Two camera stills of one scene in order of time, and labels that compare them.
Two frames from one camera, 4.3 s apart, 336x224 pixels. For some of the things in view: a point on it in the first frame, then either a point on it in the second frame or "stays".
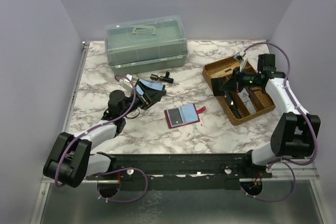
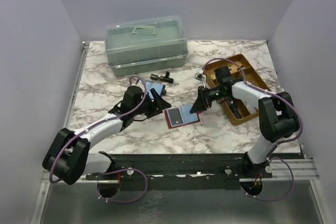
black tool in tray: [233, 105] stays
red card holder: [182, 115] stays
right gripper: [235, 80] to [205, 98]
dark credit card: [176, 118] stays
